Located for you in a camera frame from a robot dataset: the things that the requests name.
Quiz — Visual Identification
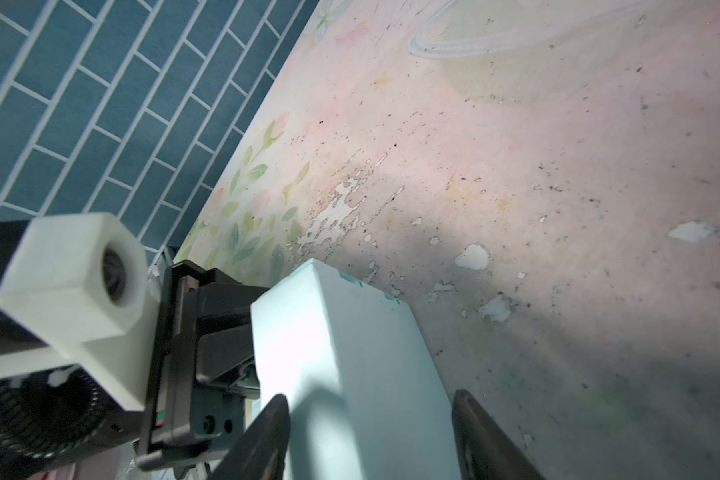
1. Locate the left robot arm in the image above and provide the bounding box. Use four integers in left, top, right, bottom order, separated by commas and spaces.
0, 262, 262, 475

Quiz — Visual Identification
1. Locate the light blue paper box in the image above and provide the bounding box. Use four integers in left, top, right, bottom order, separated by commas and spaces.
251, 260, 460, 479

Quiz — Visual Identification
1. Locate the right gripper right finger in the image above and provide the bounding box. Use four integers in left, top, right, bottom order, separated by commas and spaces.
451, 389, 543, 480

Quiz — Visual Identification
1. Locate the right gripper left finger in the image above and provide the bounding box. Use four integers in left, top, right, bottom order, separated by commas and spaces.
209, 394, 291, 480

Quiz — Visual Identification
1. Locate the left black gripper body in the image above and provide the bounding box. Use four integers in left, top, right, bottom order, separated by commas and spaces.
135, 260, 267, 471

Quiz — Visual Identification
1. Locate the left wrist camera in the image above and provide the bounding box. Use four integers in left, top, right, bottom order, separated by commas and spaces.
0, 212, 159, 411

